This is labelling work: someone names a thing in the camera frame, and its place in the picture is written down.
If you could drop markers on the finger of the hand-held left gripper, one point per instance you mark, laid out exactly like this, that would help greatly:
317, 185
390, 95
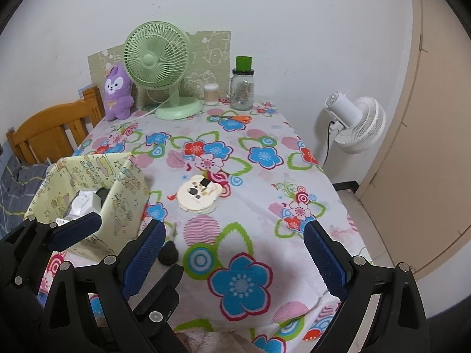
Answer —
77, 230
162, 294

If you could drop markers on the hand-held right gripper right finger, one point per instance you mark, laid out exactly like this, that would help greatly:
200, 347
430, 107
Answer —
325, 257

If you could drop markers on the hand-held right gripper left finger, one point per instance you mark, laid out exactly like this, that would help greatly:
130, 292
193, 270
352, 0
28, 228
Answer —
143, 257

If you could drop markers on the white charger adapter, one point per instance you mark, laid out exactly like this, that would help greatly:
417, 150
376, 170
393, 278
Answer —
86, 202

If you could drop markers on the yellow cartoon storage box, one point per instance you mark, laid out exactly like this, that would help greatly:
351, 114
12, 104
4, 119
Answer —
125, 198

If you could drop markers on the small dark round object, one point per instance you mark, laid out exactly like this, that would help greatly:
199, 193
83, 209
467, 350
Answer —
168, 253

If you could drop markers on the pink fuzzy cloth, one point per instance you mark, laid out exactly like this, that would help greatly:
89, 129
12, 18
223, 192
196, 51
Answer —
206, 343

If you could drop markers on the grey plaid bedding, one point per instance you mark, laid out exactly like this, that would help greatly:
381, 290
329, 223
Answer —
18, 187

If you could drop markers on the round cream bear-ear box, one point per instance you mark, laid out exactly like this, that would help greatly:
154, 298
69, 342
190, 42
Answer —
195, 198

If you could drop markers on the floral tablecloth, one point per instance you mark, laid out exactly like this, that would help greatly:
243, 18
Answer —
257, 191

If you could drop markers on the wooden bed headboard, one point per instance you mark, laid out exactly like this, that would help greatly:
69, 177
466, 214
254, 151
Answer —
48, 128

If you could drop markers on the purple plush toy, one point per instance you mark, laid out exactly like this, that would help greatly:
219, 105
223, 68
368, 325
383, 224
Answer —
117, 99

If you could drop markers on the white circulator fan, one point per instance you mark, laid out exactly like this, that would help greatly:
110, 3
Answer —
362, 125

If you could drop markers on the blue patterned sheet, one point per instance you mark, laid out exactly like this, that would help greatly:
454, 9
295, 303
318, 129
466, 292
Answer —
84, 91

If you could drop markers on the cotton swab container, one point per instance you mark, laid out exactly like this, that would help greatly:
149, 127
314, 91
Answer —
211, 95

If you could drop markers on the beige door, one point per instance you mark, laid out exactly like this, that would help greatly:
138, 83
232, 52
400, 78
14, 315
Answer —
434, 117

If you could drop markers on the glass jar with green top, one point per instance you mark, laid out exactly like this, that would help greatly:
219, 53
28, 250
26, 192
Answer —
243, 95

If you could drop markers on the green desk fan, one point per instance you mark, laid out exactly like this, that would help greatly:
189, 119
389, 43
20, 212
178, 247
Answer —
149, 59

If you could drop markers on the cartoon print board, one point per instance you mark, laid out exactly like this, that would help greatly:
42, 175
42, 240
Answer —
209, 55

